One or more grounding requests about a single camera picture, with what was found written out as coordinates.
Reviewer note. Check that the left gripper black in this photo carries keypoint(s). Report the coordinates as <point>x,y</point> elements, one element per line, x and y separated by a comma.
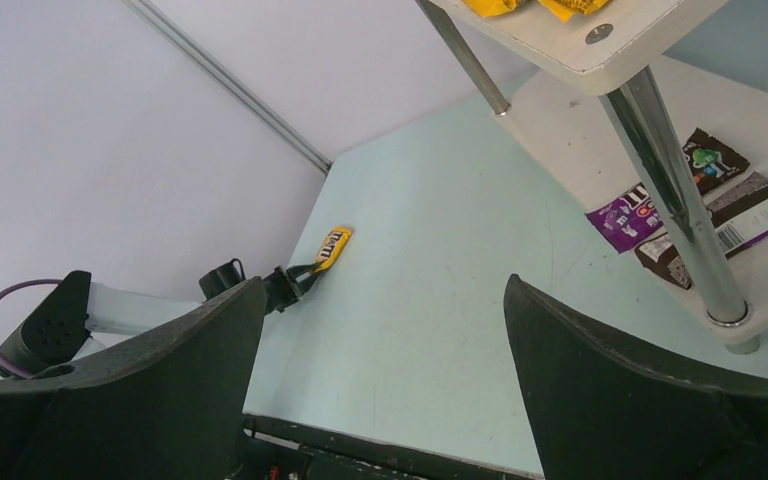
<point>284,286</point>

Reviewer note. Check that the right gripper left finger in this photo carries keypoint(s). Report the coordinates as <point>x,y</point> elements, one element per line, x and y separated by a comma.
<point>165,404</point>

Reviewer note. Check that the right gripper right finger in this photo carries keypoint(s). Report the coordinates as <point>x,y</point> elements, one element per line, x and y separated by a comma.
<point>604,404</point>

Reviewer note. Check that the yellow candy bag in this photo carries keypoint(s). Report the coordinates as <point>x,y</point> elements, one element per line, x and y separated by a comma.
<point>331,248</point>
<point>492,8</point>

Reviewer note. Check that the purple candy bag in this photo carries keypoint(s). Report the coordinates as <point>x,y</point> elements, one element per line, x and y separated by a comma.
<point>628,220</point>

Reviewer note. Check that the brown candy bag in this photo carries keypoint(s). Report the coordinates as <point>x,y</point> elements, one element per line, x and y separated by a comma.
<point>739,214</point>

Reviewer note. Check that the yellow candy bar wrapper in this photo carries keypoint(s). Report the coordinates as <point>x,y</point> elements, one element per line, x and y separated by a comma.
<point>564,10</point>

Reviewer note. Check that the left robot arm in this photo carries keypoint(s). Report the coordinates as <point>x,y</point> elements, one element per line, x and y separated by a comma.
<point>60,328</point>

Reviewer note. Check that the white two-tier shelf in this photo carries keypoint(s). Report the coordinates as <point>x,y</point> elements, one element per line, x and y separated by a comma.
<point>599,106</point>

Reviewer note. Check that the left corner aluminium profile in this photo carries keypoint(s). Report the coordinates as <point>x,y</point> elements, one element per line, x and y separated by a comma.
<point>224,77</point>

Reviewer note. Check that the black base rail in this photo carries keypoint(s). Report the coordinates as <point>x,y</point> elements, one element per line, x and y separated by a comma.
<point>271,448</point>

